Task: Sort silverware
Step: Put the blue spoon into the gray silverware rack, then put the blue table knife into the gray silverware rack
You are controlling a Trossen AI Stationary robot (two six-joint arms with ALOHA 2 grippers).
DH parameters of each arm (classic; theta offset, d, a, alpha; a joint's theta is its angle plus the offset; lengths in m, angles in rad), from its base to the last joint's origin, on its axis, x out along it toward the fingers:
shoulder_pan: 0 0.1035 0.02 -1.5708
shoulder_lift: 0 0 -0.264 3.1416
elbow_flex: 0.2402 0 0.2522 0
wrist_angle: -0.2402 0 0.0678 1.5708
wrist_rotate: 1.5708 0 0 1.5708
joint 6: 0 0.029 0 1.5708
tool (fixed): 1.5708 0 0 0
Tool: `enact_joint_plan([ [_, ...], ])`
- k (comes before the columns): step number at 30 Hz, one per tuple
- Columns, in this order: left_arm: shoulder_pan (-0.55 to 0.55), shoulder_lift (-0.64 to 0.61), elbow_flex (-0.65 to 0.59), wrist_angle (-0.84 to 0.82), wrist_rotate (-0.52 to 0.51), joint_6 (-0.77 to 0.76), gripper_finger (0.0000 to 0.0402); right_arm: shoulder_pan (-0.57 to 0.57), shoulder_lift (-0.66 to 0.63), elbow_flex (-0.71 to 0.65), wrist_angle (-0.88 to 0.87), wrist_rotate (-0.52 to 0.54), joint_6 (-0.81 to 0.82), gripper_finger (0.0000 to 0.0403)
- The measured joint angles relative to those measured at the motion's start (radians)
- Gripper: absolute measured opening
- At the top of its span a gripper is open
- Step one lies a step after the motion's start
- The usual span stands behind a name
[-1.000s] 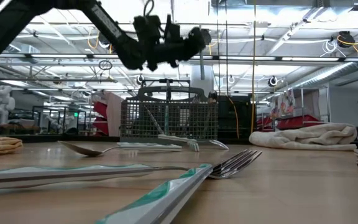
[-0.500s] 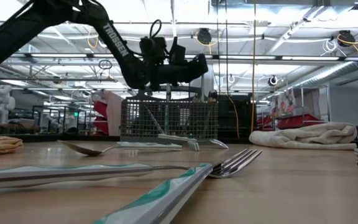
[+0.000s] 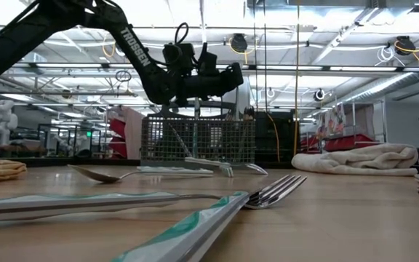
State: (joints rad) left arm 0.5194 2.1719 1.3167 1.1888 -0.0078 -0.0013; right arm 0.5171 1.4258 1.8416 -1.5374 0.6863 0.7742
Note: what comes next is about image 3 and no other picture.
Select small fork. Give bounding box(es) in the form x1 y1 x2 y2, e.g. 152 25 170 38
184 156 269 176

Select metal shelf rack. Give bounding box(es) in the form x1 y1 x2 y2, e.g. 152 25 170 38
306 98 388 154

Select silver ventilation duct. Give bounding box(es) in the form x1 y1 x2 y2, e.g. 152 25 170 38
325 71 419 107

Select red storage bins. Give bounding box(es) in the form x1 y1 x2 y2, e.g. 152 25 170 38
107 116 127 159
299 132 381 154

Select black ceiling cable reel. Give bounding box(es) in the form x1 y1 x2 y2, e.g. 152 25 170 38
394 34 418 57
312 87 327 103
229 32 250 55

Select fork with teal-white handle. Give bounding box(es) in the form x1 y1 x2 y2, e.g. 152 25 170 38
0 173 308 223

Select gray mesh cutlery basket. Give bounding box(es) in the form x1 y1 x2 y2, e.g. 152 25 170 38
140 100 257 170

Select white robot figure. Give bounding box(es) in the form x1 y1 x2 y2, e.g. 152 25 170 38
0 99 19 146

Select hanging black cable ring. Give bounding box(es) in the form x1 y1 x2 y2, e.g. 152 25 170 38
114 69 133 84

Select white checkered dish towel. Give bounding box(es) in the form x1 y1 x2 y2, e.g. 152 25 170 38
290 143 419 178

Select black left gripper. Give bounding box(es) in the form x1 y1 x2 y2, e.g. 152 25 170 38
169 42 245 106

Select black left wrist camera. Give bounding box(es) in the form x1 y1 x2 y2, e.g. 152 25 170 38
161 42 196 74

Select white building pillar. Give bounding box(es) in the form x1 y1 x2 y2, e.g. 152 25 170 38
231 85 251 110

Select yellow extension cable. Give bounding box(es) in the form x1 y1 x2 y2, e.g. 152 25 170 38
266 112 282 164

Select black metal table frame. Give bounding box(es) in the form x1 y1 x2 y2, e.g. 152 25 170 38
12 156 419 178

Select black frame workstation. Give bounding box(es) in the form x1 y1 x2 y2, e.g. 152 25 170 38
36 122 104 158

